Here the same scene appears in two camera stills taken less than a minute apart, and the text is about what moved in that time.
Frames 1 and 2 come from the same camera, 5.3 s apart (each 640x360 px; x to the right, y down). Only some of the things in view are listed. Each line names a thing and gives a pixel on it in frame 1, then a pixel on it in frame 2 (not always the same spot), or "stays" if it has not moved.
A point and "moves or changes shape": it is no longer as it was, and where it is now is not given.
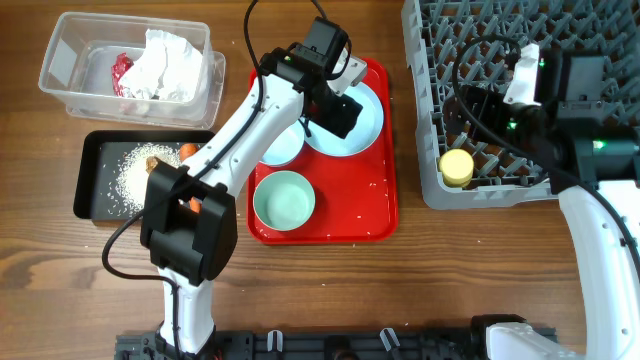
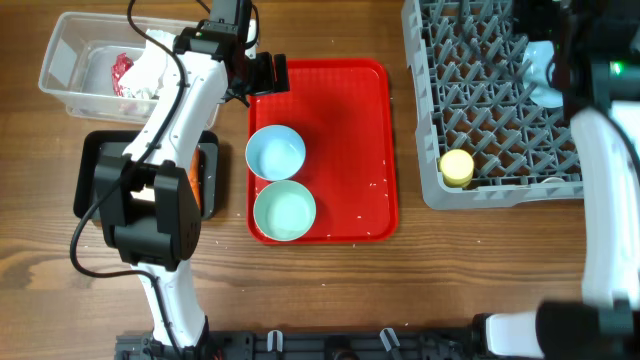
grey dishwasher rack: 455,45 stays
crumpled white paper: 169,68 stays
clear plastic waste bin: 77,54 stays
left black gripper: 343,119 → 267,82
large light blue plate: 363,133 → 545,94
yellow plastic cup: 457,167 stays
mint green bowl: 284,200 moves or changes shape
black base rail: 460,344 stays
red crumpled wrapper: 122,64 stays
